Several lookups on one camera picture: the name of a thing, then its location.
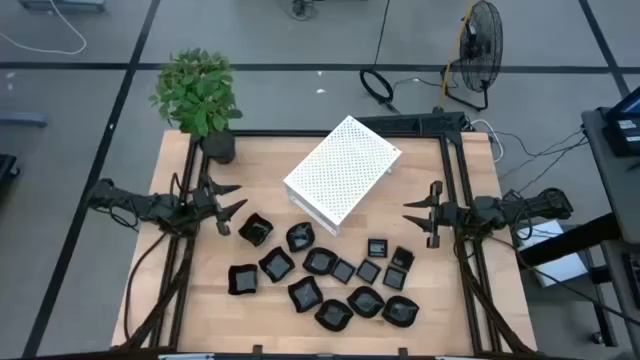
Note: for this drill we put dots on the black oval leaf plate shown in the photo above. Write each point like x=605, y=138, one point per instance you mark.
x=320, y=261
x=300, y=236
x=400, y=311
x=334, y=315
x=365, y=301

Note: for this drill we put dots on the small black table clamp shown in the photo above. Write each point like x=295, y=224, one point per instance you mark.
x=402, y=352
x=257, y=350

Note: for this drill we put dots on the white box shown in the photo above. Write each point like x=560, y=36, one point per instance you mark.
x=560, y=265

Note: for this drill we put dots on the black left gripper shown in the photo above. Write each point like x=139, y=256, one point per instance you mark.
x=205, y=202

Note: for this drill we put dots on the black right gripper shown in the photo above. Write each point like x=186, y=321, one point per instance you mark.
x=452, y=215

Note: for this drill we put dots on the black floor fan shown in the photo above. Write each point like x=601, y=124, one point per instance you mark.
x=482, y=47

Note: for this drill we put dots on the black wavy square plate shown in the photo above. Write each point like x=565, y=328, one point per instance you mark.
x=276, y=264
x=243, y=279
x=255, y=229
x=305, y=294

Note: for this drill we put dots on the black laptop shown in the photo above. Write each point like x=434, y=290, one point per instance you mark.
x=622, y=132

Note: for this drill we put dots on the white perforated metal riser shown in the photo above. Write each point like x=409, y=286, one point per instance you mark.
x=345, y=170

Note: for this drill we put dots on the grey desk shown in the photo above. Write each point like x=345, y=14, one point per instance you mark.
x=615, y=190

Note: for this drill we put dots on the black plant pot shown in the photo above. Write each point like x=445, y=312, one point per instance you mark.
x=219, y=147

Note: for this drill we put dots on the black aluminium table frame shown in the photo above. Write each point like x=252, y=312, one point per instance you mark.
x=415, y=122

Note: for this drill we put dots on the black caster base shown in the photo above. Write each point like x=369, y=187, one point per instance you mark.
x=7, y=167

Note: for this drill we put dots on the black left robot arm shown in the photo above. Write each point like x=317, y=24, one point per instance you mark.
x=150, y=205

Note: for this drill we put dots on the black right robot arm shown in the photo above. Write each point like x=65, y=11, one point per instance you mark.
x=540, y=205

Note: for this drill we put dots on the grey furniture foot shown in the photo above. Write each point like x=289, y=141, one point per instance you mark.
x=22, y=119

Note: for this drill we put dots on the grey cart base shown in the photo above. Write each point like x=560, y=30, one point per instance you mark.
x=62, y=4

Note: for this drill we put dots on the green leafy plant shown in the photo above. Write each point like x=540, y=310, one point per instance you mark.
x=195, y=92

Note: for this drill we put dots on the black desk crossbar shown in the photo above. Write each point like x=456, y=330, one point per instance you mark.
x=565, y=242

